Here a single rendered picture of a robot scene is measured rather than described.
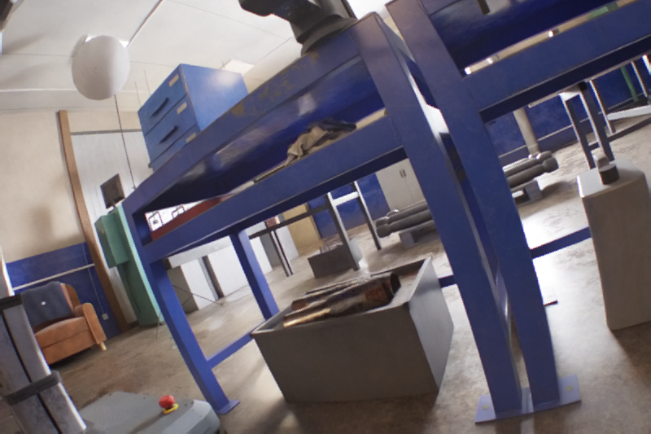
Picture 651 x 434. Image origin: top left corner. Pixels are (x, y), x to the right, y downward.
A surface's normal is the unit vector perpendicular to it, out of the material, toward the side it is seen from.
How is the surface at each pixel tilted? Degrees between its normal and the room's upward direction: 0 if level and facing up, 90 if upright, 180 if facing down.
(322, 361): 90
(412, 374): 90
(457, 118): 90
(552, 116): 90
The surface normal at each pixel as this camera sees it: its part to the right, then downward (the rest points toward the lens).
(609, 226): -0.64, 0.22
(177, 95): -0.48, 0.15
